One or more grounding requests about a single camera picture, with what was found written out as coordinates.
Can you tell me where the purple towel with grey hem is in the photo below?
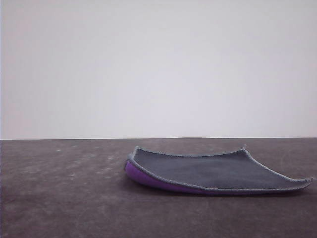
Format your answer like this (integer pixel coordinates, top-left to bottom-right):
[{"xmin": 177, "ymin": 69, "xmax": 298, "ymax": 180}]
[{"xmin": 123, "ymin": 145, "xmax": 315, "ymax": 197}]

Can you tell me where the grey table cloth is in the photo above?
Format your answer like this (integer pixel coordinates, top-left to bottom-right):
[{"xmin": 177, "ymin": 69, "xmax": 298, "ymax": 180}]
[{"xmin": 0, "ymin": 137, "xmax": 317, "ymax": 238}]

